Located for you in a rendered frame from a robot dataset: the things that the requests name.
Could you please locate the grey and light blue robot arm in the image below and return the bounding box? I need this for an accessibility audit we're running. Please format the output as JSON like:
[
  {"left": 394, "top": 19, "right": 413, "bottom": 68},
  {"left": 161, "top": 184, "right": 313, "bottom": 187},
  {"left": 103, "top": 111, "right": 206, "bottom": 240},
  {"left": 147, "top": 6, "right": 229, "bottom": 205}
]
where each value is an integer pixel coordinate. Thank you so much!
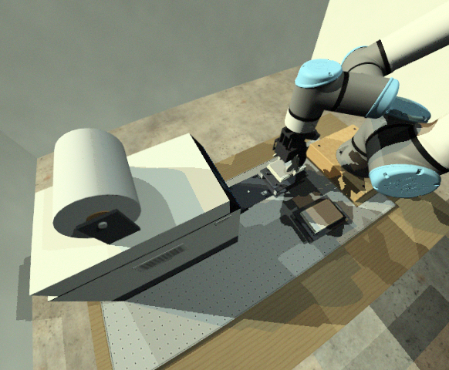
[{"left": 285, "top": 1, "right": 449, "bottom": 198}]

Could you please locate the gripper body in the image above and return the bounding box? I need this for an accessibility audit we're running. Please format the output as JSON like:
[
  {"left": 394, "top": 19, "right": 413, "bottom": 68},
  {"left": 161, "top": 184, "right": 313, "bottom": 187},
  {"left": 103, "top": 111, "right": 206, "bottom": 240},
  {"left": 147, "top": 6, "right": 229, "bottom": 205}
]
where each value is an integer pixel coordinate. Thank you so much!
[{"left": 272, "top": 126, "right": 309, "bottom": 163}]

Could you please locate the white roll of foil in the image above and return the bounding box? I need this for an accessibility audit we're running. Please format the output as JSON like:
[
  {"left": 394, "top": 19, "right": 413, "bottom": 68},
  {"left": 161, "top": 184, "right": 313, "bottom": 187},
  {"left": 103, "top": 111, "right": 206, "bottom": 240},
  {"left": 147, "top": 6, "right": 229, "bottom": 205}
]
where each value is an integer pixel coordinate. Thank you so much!
[{"left": 52, "top": 128, "right": 141, "bottom": 239}]

